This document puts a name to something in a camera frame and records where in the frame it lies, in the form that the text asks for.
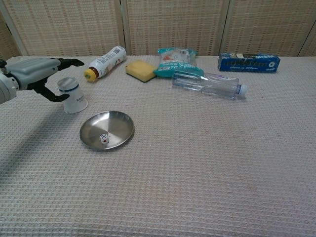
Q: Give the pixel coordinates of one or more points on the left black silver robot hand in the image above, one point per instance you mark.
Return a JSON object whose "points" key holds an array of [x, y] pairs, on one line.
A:
{"points": [[32, 71]]}

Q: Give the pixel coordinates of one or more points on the white paper cup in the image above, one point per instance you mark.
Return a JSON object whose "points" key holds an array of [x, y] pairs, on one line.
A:
{"points": [[74, 98]]}

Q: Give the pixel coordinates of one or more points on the small white die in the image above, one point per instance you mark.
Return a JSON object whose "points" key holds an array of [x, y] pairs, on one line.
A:
{"points": [[104, 138]]}

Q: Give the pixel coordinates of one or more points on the round metal plate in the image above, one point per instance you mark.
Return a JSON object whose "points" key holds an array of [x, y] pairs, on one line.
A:
{"points": [[116, 128]]}

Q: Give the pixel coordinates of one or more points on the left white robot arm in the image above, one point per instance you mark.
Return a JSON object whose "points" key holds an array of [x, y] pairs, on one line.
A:
{"points": [[6, 89]]}

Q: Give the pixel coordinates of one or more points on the yellow sponge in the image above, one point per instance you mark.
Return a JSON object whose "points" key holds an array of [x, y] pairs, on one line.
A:
{"points": [[139, 69]]}

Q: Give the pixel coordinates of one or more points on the bamboo folding screen panel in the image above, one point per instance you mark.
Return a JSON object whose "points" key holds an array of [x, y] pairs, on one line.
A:
{"points": [[266, 24], [175, 24], [69, 27], [7, 42], [311, 48]]}

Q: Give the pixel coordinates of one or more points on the white drink bottle yellow cap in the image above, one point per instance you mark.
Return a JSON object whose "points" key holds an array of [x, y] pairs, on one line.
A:
{"points": [[108, 61]]}

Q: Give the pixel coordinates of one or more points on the teal snack packet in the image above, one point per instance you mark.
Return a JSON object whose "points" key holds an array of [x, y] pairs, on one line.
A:
{"points": [[177, 64]]}

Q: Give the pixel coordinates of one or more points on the clear plastic water bottle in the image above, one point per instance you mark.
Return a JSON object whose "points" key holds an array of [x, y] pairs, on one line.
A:
{"points": [[205, 84]]}

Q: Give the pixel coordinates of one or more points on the beige woven tablecloth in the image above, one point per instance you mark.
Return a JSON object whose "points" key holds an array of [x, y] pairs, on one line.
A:
{"points": [[197, 172]]}

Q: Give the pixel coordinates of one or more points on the blue carton box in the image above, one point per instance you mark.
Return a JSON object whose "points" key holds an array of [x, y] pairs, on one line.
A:
{"points": [[247, 64]]}

